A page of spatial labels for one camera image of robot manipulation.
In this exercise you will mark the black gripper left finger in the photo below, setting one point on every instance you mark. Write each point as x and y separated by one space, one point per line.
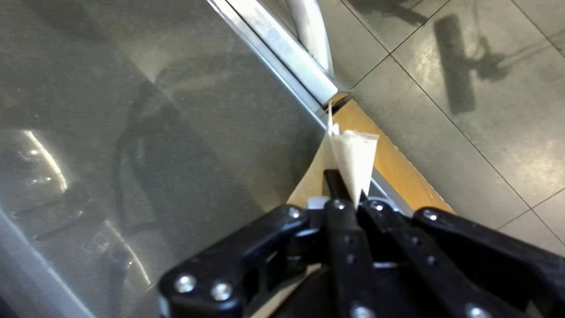
345 259

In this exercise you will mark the crumpled white paper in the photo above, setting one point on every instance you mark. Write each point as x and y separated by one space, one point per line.
400 171

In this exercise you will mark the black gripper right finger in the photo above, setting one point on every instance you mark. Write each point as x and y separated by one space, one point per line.
425 266

